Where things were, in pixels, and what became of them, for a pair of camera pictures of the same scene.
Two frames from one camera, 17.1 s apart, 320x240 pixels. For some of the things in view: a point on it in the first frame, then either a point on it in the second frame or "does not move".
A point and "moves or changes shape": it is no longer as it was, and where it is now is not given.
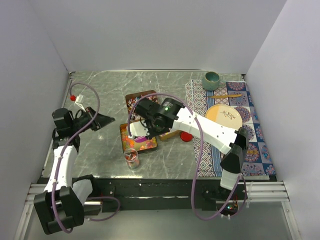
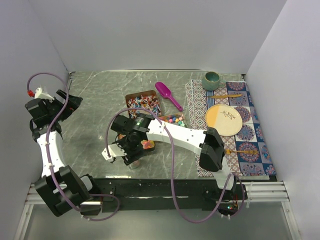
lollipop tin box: [131, 100] does not move
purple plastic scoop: [141, 139] moves or changes shape
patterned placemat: [209, 156] does not move
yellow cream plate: [225, 115] does not move
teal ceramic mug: [212, 81] does not move
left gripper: [99, 121] to [73, 103]
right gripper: [152, 134] to [130, 156]
